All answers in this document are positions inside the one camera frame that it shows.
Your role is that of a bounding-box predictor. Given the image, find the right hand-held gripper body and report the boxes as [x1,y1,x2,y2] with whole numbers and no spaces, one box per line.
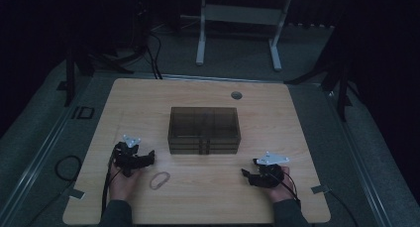
[248,151,290,189]

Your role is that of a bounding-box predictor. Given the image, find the black tripod stand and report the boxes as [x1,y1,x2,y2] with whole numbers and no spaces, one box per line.
[55,43,136,108]
[283,18,354,123]

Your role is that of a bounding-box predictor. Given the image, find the rubber band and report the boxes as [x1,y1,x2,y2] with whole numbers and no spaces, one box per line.
[149,170,171,191]

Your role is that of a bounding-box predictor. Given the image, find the translucent brown drawer box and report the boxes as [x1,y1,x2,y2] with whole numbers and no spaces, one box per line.
[166,106,242,156]

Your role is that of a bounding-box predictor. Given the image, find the person's right hand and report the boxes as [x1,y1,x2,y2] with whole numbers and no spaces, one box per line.
[264,166,297,204]

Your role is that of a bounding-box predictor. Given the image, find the thin black floor cable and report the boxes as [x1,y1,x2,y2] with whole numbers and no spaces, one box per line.
[328,189,361,227]

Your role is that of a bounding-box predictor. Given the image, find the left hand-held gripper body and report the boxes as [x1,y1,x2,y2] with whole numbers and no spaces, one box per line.
[113,134,147,178]

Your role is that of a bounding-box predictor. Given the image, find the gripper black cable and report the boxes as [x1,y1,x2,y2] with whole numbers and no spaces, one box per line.
[267,171,302,206]
[101,151,124,218]

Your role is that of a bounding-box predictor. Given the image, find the white desk frame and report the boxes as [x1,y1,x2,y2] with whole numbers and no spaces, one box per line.
[179,0,294,72]

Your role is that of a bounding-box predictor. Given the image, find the person's left hand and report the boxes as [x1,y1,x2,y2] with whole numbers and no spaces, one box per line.
[108,161,144,202]

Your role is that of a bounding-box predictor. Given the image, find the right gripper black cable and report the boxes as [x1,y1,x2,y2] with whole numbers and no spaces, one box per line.
[267,171,302,206]

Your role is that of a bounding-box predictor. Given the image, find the metal floor rail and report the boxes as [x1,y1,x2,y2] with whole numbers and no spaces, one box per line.
[0,87,87,223]
[321,84,395,227]

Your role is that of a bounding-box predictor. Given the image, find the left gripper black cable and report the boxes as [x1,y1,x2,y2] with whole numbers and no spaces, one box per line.
[101,151,124,218]

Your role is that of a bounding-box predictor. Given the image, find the grey tape piece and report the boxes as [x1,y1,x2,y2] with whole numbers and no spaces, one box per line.
[67,187,86,200]
[310,183,332,195]

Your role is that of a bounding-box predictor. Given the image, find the black floor cables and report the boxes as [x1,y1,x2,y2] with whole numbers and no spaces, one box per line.
[145,30,164,80]

